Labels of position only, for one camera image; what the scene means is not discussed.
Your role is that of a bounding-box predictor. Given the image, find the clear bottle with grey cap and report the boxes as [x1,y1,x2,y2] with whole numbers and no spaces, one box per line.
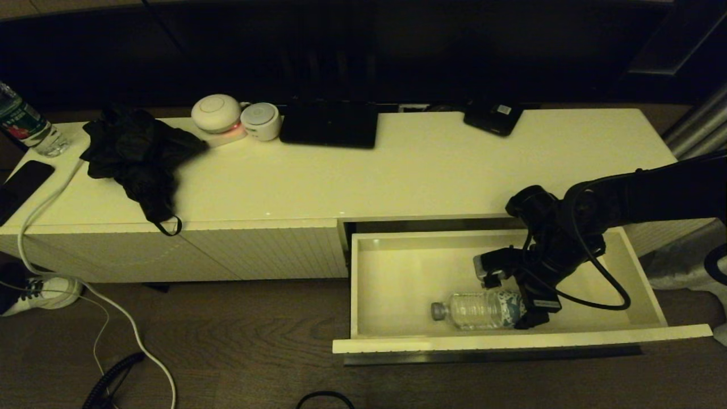
[430,290,528,331]

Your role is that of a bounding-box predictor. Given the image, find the white drawer with dark handle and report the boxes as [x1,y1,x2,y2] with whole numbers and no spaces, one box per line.
[331,227,713,364]

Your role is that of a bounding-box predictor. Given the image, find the white low cabinet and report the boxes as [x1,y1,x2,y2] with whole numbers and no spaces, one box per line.
[0,108,715,302]

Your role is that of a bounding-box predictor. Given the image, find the grey curtain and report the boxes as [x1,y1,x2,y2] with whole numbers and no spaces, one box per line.
[647,80,727,346]

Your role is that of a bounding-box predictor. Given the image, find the small black device with sticker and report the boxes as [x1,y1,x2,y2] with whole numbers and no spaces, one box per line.
[463,102,524,137]

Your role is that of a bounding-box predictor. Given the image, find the white ribbed cabinet front panel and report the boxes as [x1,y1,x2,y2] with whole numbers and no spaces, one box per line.
[182,219,349,282]
[0,223,242,283]

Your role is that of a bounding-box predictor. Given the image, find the black rectangular set-top box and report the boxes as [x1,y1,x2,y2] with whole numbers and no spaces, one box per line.
[279,98,379,150]

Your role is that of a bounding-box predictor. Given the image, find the large black television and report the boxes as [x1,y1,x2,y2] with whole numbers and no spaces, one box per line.
[0,5,674,110]

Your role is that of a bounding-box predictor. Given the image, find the white cylindrical speaker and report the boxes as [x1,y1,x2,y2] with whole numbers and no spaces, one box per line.
[240,103,282,142]

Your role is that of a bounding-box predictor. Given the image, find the white power strip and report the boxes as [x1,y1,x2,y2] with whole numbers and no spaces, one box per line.
[196,122,249,149]

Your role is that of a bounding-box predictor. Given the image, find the white dome-shaped device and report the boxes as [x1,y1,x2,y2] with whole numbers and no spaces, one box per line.
[191,94,243,135]

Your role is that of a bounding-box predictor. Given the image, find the white sneaker with black laces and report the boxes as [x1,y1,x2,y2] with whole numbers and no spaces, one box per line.
[0,276,84,317]

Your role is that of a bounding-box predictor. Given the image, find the black smartphone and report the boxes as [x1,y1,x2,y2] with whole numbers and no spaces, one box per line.
[0,161,57,227]

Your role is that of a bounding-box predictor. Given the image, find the dark trouser leg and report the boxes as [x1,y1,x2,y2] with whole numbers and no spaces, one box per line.
[0,262,26,314]

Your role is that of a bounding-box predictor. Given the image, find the water bottle with red label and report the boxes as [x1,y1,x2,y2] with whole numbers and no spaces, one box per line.
[0,80,70,158]

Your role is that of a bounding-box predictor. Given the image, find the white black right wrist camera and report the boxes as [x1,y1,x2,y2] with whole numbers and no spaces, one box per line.
[473,247,527,282]

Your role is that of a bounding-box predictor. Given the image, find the black floor cable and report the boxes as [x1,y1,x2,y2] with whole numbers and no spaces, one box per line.
[295,390,356,409]

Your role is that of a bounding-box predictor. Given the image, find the black rectangular frame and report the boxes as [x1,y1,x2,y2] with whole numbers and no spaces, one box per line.
[622,0,727,77]

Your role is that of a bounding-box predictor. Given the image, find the thin white cable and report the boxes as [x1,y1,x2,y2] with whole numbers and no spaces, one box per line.
[0,278,111,377]

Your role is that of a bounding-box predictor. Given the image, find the black coiled cable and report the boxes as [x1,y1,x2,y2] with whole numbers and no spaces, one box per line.
[82,351,147,409]

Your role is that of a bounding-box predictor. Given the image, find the thick white cable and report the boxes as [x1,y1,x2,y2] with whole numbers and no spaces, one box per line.
[18,158,178,409]

